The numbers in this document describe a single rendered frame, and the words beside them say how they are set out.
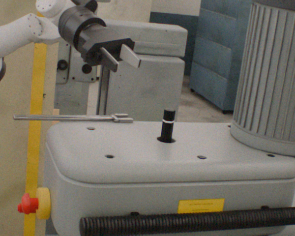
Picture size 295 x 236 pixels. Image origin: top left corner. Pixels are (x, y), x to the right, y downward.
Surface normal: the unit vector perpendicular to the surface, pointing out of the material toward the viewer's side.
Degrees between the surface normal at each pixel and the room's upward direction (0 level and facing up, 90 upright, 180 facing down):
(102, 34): 17
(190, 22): 90
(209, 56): 90
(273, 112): 90
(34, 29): 60
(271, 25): 90
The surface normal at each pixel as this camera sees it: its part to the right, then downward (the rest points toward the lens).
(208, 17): -0.94, -0.02
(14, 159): 0.32, 0.31
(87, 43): -0.40, -0.43
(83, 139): 0.12, -0.95
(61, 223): -0.68, 0.13
